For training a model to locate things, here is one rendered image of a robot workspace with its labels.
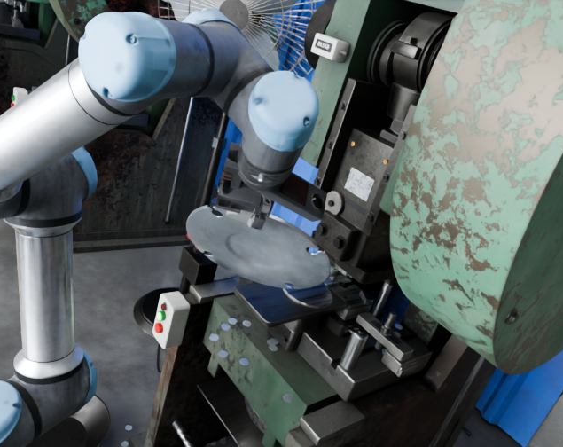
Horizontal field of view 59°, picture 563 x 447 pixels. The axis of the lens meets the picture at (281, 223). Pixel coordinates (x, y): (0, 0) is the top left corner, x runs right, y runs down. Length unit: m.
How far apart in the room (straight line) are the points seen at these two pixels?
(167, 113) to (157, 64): 2.09
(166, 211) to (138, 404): 1.21
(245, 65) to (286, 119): 0.09
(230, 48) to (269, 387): 0.82
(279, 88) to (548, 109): 0.27
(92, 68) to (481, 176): 0.41
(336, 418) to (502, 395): 1.37
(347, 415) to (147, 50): 0.88
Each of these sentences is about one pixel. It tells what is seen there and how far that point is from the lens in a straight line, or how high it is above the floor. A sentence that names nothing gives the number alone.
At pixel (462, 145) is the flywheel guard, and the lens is 0.60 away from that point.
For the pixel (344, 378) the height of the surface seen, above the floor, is 0.69.
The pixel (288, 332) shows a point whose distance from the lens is 1.19.
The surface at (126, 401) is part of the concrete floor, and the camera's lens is 1.91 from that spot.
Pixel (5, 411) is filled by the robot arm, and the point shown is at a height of 0.68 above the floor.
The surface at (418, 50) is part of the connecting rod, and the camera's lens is 1.04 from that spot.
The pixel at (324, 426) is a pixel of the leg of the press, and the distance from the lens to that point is 1.09.
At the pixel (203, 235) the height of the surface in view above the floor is 0.93.
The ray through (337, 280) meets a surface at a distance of 1.29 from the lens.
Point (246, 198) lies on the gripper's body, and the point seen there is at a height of 1.12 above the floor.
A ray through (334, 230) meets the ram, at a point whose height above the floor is 0.95.
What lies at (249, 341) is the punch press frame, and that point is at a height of 0.64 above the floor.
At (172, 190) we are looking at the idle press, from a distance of 2.70.
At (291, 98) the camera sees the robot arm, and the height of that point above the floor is 1.29.
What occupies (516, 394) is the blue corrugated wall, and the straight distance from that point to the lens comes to 2.40.
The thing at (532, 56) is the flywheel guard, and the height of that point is 1.40.
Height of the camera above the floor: 1.38
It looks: 23 degrees down
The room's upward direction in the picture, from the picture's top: 17 degrees clockwise
